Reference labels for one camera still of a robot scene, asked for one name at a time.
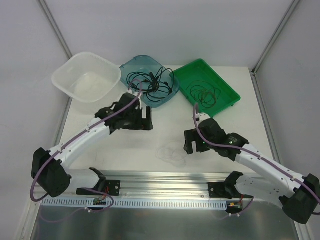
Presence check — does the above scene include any white plastic tub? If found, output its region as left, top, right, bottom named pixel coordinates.
left=51, top=52, right=122, bottom=115

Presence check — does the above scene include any thin brown wire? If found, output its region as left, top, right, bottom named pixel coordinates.
left=186, top=79, right=222, bottom=109

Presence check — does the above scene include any thin black USB cable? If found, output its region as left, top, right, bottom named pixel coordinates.
left=126, top=65, right=175, bottom=96

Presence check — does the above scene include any white slotted cable duct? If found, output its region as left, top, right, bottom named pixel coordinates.
left=42, top=197, right=227, bottom=211

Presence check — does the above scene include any aluminium mounting rail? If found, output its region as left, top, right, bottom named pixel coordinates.
left=44, top=167, right=226, bottom=198

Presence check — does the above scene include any thick black USB cable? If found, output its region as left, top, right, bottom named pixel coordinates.
left=126, top=72, right=161, bottom=95
left=134, top=69, right=175, bottom=103

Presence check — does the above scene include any teal translucent plastic tray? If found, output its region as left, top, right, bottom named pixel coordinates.
left=120, top=55, right=180, bottom=108

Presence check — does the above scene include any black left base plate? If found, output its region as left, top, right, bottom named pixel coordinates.
left=103, top=179, right=121, bottom=196

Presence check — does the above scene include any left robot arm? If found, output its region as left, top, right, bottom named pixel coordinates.
left=31, top=92, right=153, bottom=198

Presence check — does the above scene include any aluminium frame post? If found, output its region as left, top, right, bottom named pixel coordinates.
left=251, top=0, right=302, bottom=76
left=37, top=0, right=73, bottom=60

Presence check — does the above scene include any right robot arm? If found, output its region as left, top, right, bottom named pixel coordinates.
left=183, top=118, right=320, bottom=225

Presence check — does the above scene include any right aluminium frame post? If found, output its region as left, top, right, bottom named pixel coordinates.
left=251, top=0, right=302, bottom=76

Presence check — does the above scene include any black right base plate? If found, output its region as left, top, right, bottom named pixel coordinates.
left=207, top=182, right=226, bottom=198

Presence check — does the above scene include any left aluminium frame post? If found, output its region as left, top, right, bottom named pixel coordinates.
left=37, top=0, right=73, bottom=60

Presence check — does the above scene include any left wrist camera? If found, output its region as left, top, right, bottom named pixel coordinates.
left=126, top=91, right=143, bottom=103

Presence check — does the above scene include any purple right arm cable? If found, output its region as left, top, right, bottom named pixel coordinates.
left=191, top=102, right=320, bottom=221

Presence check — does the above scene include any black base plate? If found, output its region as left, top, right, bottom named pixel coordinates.
left=207, top=182, right=226, bottom=198
left=103, top=179, right=121, bottom=196

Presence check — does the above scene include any green plastic tray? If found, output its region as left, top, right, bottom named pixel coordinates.
left=173, top=58, right=241, bottom=117

